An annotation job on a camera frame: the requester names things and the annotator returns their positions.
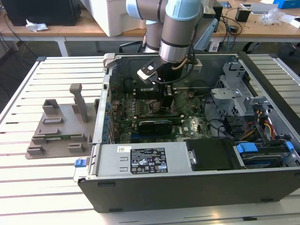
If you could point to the green motherboard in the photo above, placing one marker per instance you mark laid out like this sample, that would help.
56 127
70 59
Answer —
192 122

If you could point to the black power adapter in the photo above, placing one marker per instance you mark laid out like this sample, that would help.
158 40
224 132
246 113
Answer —
233 28

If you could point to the black RAM slot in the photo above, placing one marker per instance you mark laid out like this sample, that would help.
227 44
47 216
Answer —
147 94
147 90

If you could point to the clear plastic bag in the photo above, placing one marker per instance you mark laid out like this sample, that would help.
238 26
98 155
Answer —
272 16

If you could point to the blue case latch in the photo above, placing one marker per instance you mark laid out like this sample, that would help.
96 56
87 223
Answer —
80 163

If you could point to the hard disk in blue carrier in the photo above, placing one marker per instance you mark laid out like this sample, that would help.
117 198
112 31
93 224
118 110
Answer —
247 148

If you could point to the crumpled white paper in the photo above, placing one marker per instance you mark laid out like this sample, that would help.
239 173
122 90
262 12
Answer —
35 25

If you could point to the black computer tower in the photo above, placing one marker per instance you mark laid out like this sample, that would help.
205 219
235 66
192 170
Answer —
42 11

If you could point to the small black cube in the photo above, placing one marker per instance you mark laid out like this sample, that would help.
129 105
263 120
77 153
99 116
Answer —
242 15

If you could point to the black power connector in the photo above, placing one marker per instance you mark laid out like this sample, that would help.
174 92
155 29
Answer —
233 125

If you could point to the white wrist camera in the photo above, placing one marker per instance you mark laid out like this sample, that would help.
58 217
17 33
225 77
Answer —
146 74

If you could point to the large white box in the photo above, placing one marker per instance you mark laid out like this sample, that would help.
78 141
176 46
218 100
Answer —
110 18

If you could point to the blue card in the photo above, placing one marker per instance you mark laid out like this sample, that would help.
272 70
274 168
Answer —
226 4

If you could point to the tall black box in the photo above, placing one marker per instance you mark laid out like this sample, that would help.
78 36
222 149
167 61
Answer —
218 12

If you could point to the blue cardboard box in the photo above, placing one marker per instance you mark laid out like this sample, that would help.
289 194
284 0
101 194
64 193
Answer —
288 3

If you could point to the black PC case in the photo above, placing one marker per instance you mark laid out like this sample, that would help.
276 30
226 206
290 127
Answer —
164 194

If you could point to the wooden desk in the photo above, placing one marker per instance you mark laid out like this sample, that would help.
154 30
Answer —
77 30
257 31

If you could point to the small white box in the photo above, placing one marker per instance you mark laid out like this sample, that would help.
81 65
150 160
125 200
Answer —
294 21

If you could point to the silver power supply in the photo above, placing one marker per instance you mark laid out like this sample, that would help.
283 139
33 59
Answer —
110 161

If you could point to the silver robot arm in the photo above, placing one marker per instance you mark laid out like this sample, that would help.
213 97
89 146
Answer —
175 28

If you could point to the brown parts rack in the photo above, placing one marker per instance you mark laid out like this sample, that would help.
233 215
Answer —
68 122

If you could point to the flat white box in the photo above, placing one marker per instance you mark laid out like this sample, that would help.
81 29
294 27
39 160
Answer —
262 8

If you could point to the metal drive cage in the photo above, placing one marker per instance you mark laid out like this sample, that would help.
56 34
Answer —
225 93

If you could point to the black graphics card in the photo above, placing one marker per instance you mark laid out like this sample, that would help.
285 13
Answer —
154 127

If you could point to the green RAM stick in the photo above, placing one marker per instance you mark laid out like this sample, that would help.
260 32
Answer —
56 138
159 117

